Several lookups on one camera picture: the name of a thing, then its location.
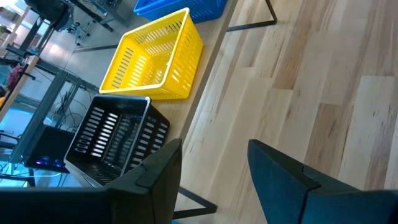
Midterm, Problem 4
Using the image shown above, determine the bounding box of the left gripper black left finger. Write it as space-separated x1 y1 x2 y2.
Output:
104 138 183 224

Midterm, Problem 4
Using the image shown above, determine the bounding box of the grey metal table frame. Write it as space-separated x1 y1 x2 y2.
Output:
9 70 100 164

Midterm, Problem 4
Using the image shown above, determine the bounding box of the black office chair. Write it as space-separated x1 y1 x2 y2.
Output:
24 0 73 32

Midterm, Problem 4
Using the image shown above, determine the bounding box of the black computer case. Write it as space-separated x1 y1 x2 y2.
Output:
24 125 76 174

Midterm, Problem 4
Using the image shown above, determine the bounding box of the yellow plastic basket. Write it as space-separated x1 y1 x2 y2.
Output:
98 7 205 101

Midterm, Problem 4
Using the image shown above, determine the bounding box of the black plastic basket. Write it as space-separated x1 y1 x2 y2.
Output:
63 94 171 187

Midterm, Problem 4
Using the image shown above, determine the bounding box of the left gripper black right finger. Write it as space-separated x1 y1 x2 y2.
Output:
248 139 322 224

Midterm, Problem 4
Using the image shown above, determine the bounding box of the wooden shelf with black frame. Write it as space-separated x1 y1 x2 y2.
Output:
63 0 278 220

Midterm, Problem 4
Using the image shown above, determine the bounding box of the blue plastic basket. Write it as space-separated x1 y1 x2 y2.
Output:
133 0 228 24

